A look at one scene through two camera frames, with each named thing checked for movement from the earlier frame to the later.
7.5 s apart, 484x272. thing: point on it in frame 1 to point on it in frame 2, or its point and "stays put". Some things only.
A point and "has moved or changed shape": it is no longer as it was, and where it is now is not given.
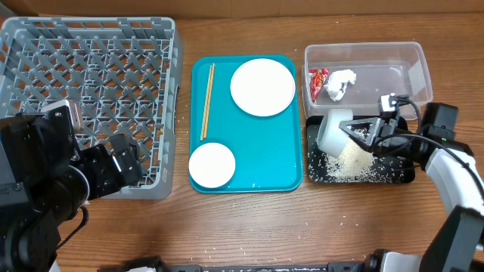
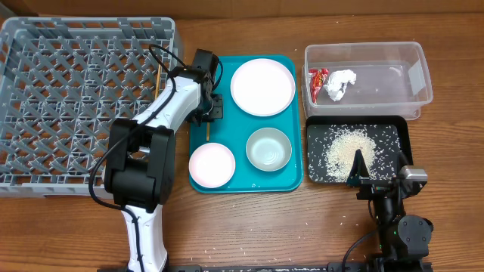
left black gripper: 114,163 to 215,108
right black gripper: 373,126 to 371,189
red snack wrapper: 318,78 stays put
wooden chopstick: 206,100 has moved or changed shape
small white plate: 212,165 stays put
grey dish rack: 123,72 stays put
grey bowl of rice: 331,139 to 268,149
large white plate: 262,87 stays put
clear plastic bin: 357,76 stays put
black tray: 354,165 stays put
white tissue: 336,79 stays put
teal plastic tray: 267,150 stays put
